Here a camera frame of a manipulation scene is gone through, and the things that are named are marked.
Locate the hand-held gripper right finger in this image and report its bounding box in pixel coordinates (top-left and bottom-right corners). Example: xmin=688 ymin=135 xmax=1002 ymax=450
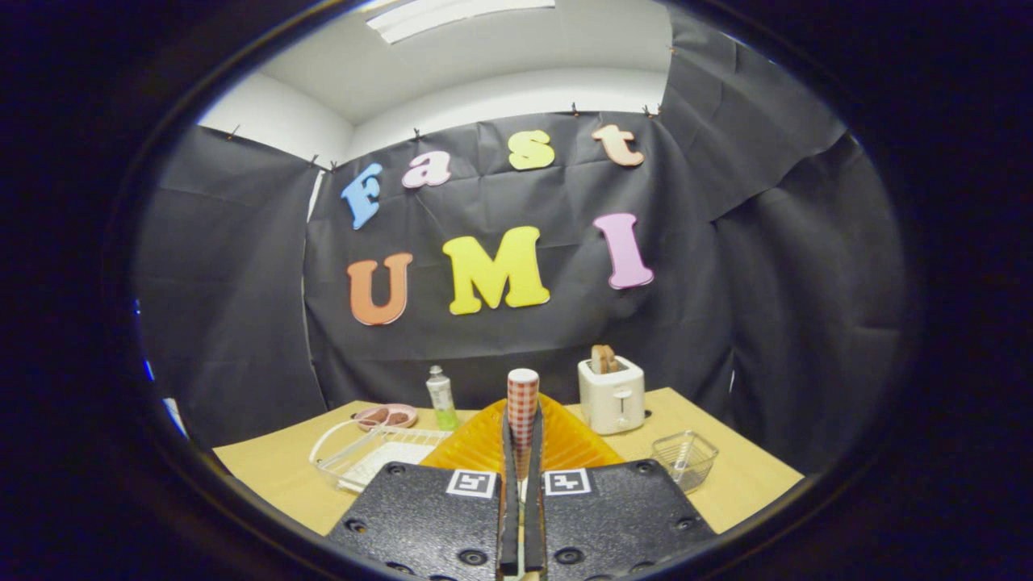
xmin=525 ymin=393 xmax=717 ymax=580

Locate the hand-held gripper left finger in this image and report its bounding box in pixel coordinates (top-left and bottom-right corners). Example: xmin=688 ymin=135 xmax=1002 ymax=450
xmin=327 ymin=399 xmax=521 ymax=580

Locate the white wire dish rack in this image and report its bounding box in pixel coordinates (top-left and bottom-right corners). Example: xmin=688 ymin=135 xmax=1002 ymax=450
xmin=309 ymin=420 xmax=453 ymax=493

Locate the metal wire basket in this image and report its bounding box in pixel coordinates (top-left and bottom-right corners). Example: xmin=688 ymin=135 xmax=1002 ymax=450
xmin=651 ymin=430 xmax=719 ymax=494

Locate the spoon with red checked handle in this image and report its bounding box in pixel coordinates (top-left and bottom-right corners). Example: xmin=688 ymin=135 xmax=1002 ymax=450
xmin=506 ymin=369 xmax=540 ymax=482

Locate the pink plate with food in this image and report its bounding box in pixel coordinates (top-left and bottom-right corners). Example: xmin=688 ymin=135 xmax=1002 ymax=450
xmin=353 ymin=403 xmax=419 ymax=431

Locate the cream toaster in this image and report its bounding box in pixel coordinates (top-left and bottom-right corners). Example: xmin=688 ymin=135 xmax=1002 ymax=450
xmin=578 ymin=357 xmax=646 ymax=436

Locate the clear bottle with green liquid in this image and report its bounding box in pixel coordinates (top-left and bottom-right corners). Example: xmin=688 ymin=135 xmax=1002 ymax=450
xmin=426 ymin=366 xmax=461 ymax=432

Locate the ceiling light panel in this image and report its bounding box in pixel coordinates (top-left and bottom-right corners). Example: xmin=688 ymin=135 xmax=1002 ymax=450
xmin=366 ymin=0 xmax=558 ymax=44

